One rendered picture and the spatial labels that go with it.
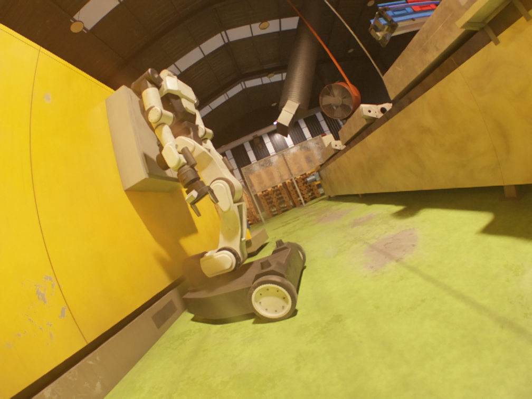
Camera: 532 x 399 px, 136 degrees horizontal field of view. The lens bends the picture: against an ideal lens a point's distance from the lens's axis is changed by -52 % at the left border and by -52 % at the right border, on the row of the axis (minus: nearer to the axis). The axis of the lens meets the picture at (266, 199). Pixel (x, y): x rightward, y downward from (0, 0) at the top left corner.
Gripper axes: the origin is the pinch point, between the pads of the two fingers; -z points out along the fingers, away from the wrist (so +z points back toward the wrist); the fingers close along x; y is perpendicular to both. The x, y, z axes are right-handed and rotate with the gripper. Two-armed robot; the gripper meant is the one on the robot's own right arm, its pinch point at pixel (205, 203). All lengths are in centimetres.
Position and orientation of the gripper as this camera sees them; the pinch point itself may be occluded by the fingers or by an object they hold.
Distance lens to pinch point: 97.1
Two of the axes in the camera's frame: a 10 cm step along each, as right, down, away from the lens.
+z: -5.6, -8.3, 0.7
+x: 8.0, -5.6, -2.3
